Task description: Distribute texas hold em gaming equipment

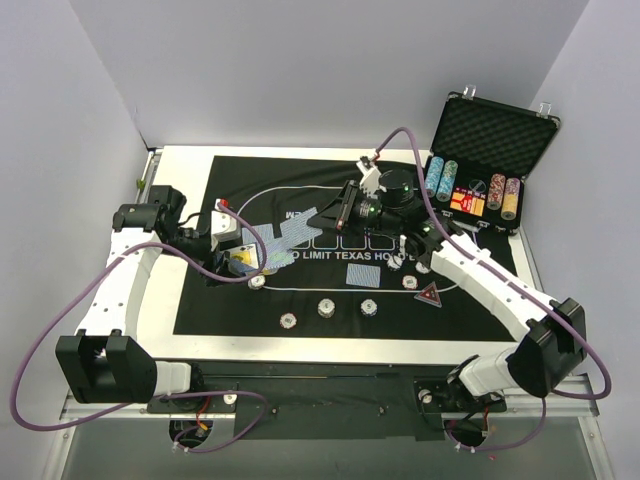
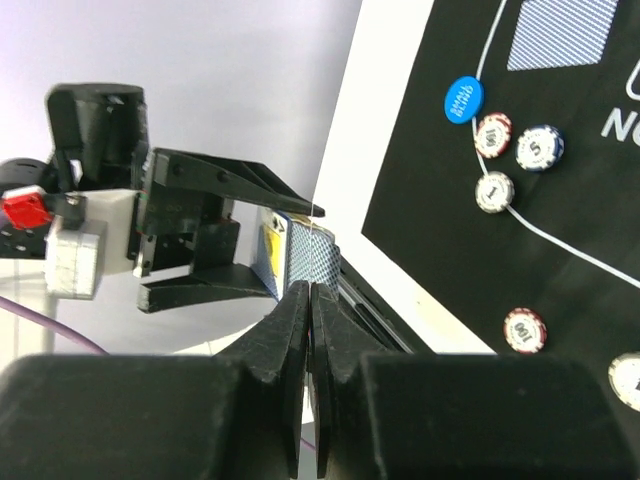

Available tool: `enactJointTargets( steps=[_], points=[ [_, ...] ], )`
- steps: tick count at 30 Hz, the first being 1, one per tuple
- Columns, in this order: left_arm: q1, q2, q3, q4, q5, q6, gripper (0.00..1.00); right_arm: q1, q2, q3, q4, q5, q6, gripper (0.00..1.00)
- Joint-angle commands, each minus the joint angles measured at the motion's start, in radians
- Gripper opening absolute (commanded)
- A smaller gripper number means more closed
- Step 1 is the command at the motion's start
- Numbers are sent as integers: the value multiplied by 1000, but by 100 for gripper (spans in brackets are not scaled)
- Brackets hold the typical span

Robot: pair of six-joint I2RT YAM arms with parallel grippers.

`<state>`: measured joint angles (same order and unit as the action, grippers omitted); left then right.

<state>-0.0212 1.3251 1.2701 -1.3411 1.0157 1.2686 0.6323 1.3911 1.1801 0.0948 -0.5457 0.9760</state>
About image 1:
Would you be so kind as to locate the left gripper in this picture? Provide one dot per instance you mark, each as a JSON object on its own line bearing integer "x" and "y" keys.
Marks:
{"x": 215, "y": 261}

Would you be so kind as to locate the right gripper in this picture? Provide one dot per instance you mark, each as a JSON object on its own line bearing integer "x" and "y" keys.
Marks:
{"x": 347, "y": 206}

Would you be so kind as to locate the grey chips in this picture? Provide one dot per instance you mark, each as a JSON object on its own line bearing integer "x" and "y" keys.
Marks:
{"x": 395, "y": 262}
{"x": 257, "y": 282}

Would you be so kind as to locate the blue backed dealt card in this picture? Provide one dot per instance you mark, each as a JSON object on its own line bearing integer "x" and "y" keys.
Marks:
{"x": 360, "y": 275}

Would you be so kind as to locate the red white chip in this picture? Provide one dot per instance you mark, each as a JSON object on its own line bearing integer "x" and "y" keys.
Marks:
{"x": 288, "y": 320}
{"x": 410, "y": 282}

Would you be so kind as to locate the blue backed card fan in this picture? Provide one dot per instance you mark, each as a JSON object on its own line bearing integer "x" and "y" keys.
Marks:
{"x": 294, "y": 232}

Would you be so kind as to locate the blue chip stack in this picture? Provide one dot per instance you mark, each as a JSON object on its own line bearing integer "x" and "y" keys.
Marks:
{"x": 368, "y": 308}

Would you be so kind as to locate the grey chip stack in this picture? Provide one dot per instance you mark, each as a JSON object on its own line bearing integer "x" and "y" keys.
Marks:
{"x": 326, "y": 308}

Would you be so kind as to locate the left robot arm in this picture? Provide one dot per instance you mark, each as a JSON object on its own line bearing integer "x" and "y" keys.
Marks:
{"x": 103, "y": 362}

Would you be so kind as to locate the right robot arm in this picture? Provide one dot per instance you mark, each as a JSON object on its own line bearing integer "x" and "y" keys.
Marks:
{"x": 387, "y": 204}

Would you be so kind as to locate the light blue chip row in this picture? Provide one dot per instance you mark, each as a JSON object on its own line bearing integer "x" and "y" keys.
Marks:
{"x": 433, "y": 175}

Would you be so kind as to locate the green chip row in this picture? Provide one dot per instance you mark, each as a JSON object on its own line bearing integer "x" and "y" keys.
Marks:
{"x": 447, "y": 181}

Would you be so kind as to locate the black poker table mat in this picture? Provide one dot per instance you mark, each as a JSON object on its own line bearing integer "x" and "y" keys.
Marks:
{"x": 269, "y": 191}

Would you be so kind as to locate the red card deck in case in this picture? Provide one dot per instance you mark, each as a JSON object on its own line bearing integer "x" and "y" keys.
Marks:
{"x": 468, "y": 201}

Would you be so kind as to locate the red triangle dealer marker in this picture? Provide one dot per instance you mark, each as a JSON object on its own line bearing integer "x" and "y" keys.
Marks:
{"x": 430, "y": 295}

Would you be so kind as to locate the black aluminium chip case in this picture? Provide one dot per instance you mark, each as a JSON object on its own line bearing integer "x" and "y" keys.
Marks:
{"x": 486, "y": 137}

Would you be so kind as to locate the red chip row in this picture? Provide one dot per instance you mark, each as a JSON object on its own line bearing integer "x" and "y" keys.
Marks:
{"x": 496, "y": 191}

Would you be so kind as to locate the yellow chip row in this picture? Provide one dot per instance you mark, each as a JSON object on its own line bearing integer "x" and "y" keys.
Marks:
{"x": 510, "y": 199}

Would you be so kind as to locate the red white chip front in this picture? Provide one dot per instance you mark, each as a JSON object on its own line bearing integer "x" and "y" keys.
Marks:
{"x": 288, "y": 320}

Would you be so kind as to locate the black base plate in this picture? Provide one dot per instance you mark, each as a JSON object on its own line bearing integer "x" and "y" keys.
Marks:
{"x": 329, "y": 401}

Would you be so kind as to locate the aluminium rail frame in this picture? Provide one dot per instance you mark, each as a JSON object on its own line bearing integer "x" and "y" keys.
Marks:
{"x": 186, "y": 169}

